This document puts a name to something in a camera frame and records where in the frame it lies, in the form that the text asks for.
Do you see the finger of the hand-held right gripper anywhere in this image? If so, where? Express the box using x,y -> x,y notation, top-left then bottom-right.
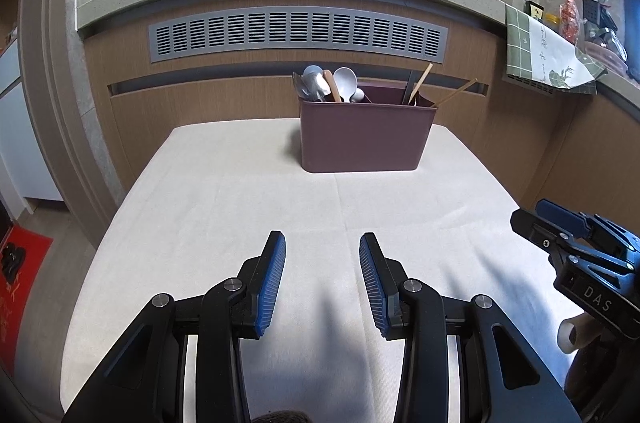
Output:
510,208 -> 576,256
535,199 -> 591,238

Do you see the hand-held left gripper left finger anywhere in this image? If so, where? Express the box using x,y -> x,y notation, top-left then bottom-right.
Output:
62,230 -> 287,423

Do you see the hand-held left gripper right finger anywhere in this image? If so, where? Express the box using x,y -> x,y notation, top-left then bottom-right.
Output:
359,232 -> 583,423

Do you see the maroon utensil holder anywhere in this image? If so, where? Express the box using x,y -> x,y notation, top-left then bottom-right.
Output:
299,82 -> 436,174

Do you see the spade-shaped metal spoon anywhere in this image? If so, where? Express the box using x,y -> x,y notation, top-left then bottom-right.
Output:
307,73 -> 332,103

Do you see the small brown wooden spoon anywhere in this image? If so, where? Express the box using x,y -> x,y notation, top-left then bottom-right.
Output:
324,70 -> 345,103

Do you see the white plastic spoon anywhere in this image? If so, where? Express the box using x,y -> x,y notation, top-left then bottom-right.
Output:
333,67 -> 358,103

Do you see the person's right forearm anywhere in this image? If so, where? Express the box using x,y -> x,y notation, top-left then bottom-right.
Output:
564,333 -> 638,414

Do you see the person's right hand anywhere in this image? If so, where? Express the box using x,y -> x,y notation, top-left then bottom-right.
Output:
558,315 -> 608,354

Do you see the white tablecloth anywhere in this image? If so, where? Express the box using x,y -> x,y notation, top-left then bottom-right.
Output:
59,120 -> 583,423

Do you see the small vent grille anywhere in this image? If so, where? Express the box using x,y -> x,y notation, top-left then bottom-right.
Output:
502,73 -> 556,96

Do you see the pink basket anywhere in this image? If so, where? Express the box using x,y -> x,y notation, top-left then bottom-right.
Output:
582,38 -> 631,76

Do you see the green checked towel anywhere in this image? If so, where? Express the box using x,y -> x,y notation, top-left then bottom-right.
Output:
502,3 -> 608,96

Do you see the wooden kitchen cabinet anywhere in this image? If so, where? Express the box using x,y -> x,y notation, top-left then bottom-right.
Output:
80,16 -> 640,254

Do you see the orange snack packet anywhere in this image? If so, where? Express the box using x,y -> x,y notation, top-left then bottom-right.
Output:
560,0 -> 581,46

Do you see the black utensil rack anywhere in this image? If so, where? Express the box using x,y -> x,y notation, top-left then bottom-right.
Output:
580,0 -> 613,26

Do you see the red floor mat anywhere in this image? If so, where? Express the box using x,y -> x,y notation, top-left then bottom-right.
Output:
0,223 -> 55,374

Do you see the grey vent grille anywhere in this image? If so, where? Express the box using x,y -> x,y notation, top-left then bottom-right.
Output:
148,7 -> 450,65

